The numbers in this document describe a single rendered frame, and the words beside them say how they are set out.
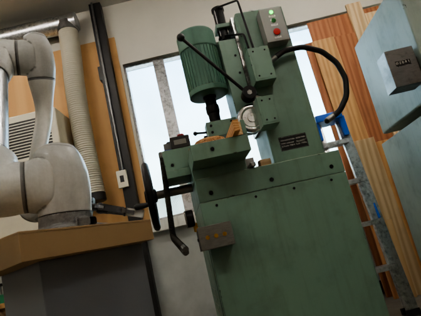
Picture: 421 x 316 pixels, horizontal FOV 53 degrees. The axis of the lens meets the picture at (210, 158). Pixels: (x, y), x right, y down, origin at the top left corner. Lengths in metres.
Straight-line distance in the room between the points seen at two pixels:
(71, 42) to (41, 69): 1.87
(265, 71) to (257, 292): 0.86
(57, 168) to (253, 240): 0.73
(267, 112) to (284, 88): 0.20
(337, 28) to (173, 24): 1.32
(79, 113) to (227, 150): 2.01
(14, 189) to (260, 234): 0.84
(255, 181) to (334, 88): 1.83
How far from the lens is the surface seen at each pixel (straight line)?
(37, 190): 1.29
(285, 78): 1.89
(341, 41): 3.56
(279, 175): 1.63
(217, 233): 1.48
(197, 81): 1.87
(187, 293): 3.19
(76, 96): 3.40
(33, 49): 1.77
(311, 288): 1.63
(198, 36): 1.95
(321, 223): 1.65
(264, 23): 1.92
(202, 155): 1.47
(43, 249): 1.09
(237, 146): 1.49
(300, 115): 1.84
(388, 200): 3.03
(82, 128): 3.30
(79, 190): 1.30
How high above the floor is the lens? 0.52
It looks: 13 degrees up
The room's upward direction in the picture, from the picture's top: 13 degrees counter-clockwise
